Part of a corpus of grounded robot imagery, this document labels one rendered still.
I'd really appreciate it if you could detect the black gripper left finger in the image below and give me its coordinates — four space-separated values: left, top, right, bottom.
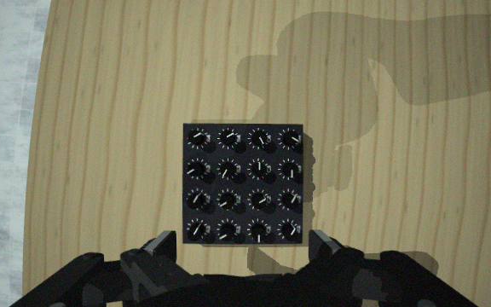
9 230 211 307

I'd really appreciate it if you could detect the black knob box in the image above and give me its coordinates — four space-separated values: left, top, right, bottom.
182 124 303 245

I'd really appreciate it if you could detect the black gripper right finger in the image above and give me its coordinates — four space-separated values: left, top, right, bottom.
276 229 478 307

